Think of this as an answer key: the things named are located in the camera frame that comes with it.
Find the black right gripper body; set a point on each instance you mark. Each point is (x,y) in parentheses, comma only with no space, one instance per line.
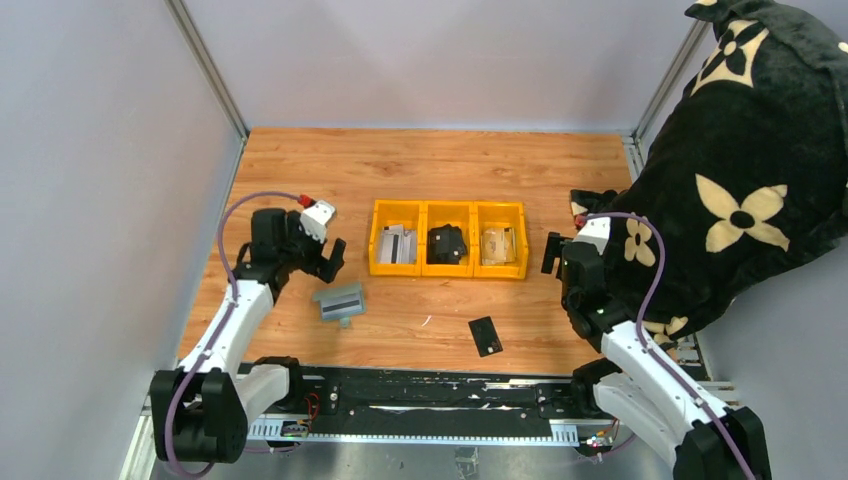
(553,251)

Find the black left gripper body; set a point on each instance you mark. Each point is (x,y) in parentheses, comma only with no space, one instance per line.
(319,255)

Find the silver magnetic stripe card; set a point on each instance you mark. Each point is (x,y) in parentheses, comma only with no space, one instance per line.
(338,307)

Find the black credit card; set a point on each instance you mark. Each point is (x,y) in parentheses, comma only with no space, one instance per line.
(486,339)

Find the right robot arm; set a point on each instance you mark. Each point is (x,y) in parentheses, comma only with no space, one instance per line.
(698,435)

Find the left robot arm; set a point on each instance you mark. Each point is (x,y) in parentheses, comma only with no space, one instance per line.
(202,409)

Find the silver card in bin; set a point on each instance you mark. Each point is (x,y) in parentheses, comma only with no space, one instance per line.
(498,246)

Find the white VIP card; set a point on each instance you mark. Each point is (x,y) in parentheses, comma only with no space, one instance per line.
(397,245)

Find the black VIP card in bin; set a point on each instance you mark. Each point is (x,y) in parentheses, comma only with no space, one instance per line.
(445,245)

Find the yellow plastic bin right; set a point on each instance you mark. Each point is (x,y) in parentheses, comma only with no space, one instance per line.
(502,214)

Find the yellow plastic bin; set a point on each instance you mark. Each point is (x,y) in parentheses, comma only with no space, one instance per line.
(502,214)
(391,212)
(458,213)

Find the yellow plastic bin left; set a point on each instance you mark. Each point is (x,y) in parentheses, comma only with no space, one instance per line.
(391,212)

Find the yellow plastic bin middle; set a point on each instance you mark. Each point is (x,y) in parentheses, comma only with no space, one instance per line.
(458,213)

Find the black flower pattern blanket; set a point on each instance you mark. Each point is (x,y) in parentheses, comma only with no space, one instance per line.
(746,179)

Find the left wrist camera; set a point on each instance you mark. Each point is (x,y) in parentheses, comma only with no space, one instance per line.
(315,220)

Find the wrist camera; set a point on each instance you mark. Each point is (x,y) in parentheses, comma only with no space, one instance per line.
(594,231)
(315,220)

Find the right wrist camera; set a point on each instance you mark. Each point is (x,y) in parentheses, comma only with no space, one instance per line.
(594,231)

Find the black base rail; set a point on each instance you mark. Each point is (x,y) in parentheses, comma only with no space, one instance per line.
(394,406)

